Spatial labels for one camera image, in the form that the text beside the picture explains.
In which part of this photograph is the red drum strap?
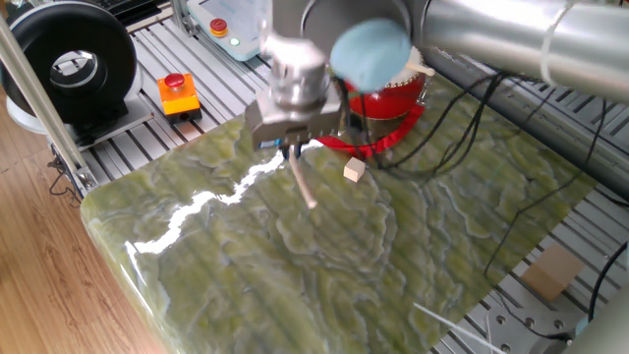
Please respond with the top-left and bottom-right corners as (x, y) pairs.
(314, 102), (427, 159)

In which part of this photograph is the black keyboard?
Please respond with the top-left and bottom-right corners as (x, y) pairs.
(87, 0), (163, 26)

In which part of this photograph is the white teach pendant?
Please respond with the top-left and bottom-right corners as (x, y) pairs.
(186, 0), (274, 63)

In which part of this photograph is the red drum with white head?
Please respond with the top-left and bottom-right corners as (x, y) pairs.
(338, 46), (428, 121)

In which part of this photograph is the silver robot mounting plate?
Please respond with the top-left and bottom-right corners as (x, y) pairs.
(484, 302), (586, 354)

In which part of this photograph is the aluminium frame bracket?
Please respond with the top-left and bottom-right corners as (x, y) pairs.
(169, 0), (198, 35)

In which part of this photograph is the black round blower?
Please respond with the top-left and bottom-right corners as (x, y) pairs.
(0, 1), (156, 151)

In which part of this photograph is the aluminium frame post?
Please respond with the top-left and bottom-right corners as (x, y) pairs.
(0, 14), (99, 198)

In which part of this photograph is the orange emergency stop box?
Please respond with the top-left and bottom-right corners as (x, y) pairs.
(156, 72), (203, 124)

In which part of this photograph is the thin black cable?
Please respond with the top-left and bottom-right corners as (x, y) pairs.
(484, 95), (629, 344)

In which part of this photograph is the small wooden cube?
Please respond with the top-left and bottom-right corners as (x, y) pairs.
(342, 156), (368, 184)

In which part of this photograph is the cardboard box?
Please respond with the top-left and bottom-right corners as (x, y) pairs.
(520, 243), (586, 304)

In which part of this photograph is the grey Schunk gripper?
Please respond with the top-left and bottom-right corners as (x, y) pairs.
(244, 90), (344, 161)

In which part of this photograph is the white zip tie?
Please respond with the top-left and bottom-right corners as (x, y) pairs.
(412, 302), (507, 354)

